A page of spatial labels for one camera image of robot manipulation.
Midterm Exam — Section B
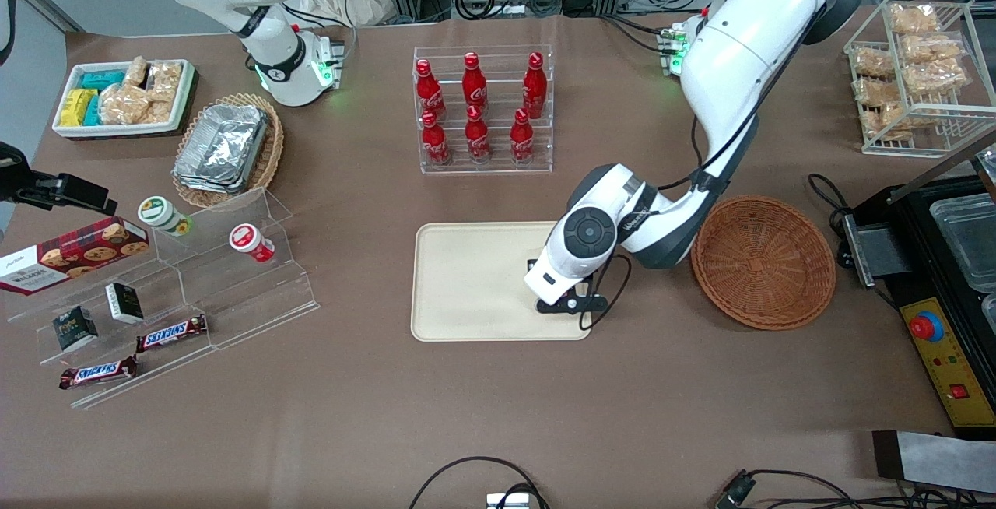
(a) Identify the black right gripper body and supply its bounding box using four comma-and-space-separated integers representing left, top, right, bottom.
0, 142, 32, 205

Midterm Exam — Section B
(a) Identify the beige plastic tray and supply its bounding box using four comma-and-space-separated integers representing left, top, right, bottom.
411, 221, 594, 342

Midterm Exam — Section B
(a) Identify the silver foil tray stack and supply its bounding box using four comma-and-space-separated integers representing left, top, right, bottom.
172, 104, 270, 195

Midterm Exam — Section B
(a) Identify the round brown wicker basket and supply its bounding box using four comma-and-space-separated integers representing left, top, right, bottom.
691, 195, 837, 331

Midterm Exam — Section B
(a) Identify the oval wicker basket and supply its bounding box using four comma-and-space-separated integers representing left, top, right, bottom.
172, 92, 286, 209

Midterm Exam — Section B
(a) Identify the red Walkers cookie box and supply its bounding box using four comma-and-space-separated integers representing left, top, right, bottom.
0, 217, 150, 297

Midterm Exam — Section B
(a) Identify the white rectangular snack bin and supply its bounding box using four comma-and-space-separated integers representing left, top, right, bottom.
52, 59, 197, 141

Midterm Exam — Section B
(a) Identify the yellow snack packet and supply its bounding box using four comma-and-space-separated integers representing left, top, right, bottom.
60, 89, 99, 128

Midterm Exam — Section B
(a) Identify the green white yogurt cup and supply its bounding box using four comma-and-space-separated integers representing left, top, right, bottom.
138, 195, 194, 238

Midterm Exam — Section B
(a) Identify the clear acrylic bottle rack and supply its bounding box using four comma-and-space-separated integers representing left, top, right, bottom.
412, 45, 555, 176

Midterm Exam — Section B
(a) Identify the small black box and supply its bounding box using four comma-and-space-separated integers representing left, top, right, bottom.
105, 282, 146, 326
52, 305, 100, 353

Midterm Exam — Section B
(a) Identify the red Coca-Cola bottle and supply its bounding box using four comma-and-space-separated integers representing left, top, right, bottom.
420, 111, 452, 167
510, 108, 535, 165
415, 58, 446, 119
462, 52, 488, 111
522, 51, 548, 117
465, 105, 493, 163

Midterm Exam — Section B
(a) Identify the Snickers bar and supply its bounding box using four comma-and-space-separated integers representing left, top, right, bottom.
135, 314, 209, 353
59, 355, 139, 391

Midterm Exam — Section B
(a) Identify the red white yogurt cup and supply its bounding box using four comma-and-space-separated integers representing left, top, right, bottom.
229, 223, 276, 264

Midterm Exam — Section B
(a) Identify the clear acrylic step shelf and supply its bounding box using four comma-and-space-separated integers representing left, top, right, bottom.
4, 186, 321, 410

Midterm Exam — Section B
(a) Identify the red emergency stop button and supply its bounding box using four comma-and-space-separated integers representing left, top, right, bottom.
910, 311, 945, 344

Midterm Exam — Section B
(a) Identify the black appliance with yellow panel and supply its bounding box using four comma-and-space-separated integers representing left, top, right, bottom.
840, 132, 996, 441

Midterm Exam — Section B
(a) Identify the grey metal plate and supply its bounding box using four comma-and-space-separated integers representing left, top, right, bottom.
871, 430, 996, 494

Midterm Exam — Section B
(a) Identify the clear plastic container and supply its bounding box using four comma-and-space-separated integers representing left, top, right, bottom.
930, 192, 996, 293

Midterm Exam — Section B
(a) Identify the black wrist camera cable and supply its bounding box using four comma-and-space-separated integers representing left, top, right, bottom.
580, 254, 633, 331

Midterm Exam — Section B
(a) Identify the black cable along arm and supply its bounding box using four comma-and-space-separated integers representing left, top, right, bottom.
658, 104, 762, 192

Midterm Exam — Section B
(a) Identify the black looped cable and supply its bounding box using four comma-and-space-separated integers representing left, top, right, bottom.
409, 456, 549, 509

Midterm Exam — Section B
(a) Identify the black cable with connector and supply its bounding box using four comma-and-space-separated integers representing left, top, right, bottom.
714, 469, 996, 509

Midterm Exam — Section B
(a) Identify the black appliance power cable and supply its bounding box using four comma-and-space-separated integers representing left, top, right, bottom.
808, 173, 857, 269

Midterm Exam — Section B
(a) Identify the grey metal chute bracket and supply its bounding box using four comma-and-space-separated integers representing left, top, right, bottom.
843, 212, 913, 290

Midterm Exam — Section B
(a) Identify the white wire rack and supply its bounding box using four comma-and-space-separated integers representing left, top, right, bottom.
844, 0, 996, 158

